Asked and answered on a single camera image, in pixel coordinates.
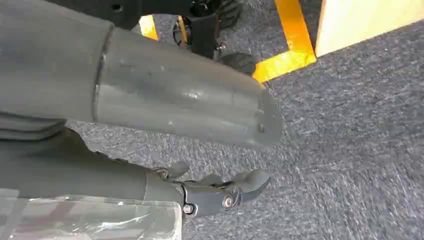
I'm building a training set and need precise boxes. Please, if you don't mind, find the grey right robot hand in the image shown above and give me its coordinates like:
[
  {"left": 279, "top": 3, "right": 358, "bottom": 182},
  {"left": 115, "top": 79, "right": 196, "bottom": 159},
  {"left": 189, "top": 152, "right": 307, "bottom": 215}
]
[{"left": 0, "top": 0, "right": 285, "bottom": 220}]

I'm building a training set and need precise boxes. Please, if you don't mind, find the black robot leg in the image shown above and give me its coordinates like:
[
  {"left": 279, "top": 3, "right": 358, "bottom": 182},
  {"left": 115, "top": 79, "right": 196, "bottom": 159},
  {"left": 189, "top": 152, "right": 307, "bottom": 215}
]
[{"left": 46, "top": 0, "right": 258, "bottom": 77}]

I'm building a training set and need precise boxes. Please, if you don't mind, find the yellow floor tape strip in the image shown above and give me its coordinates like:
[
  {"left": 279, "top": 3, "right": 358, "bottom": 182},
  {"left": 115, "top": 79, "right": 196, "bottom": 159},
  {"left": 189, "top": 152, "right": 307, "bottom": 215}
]
[{"left": 138, "top": 14, "right": 160, "bottom": 42}]

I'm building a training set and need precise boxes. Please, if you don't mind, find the yellow floor tape corner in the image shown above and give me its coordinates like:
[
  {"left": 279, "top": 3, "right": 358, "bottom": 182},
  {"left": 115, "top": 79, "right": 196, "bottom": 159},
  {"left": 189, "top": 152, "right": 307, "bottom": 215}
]
[{"left": 252, "top": 0, "right": 318, "bottom": 84}]

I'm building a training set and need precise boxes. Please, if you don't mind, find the ribbed grey right arm sleeve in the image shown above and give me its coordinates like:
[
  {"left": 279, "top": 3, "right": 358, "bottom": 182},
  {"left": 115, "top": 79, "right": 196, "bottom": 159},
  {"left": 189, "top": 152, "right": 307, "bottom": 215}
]
[{"left": 0, "top": 111, "right": 68, "bottom": 142}]

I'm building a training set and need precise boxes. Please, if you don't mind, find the clear plastic sheet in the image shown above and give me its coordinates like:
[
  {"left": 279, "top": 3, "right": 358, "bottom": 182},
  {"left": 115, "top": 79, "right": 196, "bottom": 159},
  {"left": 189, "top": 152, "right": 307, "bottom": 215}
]
[{"left": 0, "top": 188, "right": 184, "bottom": 240}]

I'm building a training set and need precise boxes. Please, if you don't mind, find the pale wooden board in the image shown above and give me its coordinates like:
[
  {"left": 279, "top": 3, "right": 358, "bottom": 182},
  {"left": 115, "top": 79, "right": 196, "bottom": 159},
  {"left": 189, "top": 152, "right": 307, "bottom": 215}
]
[{"left": 314, "top": 0, "right": 424, "bottom": 58}]

